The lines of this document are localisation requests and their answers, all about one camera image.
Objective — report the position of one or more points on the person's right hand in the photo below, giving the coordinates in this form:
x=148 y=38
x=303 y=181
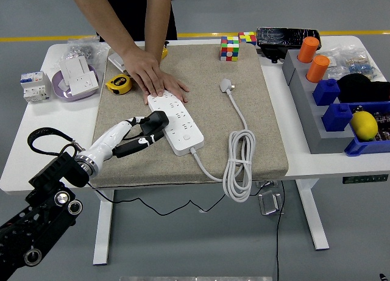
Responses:
x=146 y=68

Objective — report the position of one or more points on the small Rubik's cube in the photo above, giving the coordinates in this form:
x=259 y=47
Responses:
x=248 y=37

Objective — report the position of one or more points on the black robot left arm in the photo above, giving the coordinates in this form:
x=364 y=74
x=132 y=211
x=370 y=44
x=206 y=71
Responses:
x=55 y=171

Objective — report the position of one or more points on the large metal bracket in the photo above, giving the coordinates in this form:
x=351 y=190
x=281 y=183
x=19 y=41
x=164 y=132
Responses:
x=269 y=203

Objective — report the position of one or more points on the white flat switch panel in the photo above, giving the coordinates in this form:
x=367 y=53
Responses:
x=115 y=60

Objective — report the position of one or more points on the black plug adapter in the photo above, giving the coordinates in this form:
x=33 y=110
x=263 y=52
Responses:
x=155 y=122

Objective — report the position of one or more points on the black table control panel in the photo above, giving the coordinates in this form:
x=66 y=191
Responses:
x=364 y=179

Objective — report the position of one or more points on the person's left forearm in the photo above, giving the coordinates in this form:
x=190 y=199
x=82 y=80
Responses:
x=158 y=19

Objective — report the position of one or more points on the white wall socket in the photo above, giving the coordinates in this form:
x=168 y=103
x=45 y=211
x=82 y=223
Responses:
x=83 y=83

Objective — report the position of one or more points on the white table leg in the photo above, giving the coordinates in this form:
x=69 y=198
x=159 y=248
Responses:
x=103 y=226
x=312 y=214

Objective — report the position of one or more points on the orange cylinder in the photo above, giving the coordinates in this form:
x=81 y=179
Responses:
x=317 y=69
x=308 y=49

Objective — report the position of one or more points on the clear bag of small parts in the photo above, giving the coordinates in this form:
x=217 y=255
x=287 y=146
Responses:
x=356 y=63

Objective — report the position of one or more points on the blue block with knob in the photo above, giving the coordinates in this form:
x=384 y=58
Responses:
x=336 y=118
x=326 y=93

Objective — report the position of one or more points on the black cloth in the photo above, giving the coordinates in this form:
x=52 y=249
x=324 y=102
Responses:
x=359 y=87

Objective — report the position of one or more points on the blue plastic bin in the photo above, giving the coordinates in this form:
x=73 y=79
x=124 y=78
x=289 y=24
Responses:
x=362 y=147

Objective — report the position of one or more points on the yellow black tool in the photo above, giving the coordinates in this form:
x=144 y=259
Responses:
x=165 y=53

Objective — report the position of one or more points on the yellow tape measure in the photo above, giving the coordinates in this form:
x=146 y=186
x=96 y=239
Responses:
x=120 y=83

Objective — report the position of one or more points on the clear bag of screws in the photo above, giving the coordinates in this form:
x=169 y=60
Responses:
x=79 y=47

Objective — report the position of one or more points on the small metal bracket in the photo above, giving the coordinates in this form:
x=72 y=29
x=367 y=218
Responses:
x=266 y=183

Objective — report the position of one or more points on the black film-wrapped device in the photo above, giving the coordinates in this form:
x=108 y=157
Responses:
x=280 y=37

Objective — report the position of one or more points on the white power strip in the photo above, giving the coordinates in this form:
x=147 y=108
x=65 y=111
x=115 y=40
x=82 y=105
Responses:
x=186 y=137

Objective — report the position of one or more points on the yellow lemon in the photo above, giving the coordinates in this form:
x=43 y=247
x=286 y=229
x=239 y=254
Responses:
x=364 y=125

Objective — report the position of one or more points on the white circuit breaker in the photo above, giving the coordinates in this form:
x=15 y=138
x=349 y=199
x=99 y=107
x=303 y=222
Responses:
x=32 y=86

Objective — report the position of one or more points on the grey stepped peg holder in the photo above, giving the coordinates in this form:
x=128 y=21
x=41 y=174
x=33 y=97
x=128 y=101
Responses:
x=307 y=110

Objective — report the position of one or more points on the dark circuit board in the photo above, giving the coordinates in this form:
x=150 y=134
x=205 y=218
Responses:
x=383 y=119

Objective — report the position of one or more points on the person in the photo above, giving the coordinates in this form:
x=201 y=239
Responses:
x=134 y=16

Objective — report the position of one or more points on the grey-brown mat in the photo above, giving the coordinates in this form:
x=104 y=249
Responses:
x=207 y=125

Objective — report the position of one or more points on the black-white robot right hand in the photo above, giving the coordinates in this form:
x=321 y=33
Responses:
x=383 y=278

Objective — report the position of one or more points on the large Rubik's cube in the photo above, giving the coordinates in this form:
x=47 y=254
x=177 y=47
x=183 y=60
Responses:
x=229 y=51

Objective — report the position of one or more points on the white switch plate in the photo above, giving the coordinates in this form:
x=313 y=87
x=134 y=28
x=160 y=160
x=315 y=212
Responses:
x=73 y=67

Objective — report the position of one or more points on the person's right forearm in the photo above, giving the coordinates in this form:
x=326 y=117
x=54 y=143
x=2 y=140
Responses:
x=100 y=16

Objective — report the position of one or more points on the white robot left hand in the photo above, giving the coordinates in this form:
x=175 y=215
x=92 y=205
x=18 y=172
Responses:
x=109 y=137

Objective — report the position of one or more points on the purple bowl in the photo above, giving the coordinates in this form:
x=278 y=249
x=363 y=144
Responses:
x=59 y=90

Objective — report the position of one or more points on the person's left hand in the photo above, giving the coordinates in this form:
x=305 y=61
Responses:
x=178 y=87

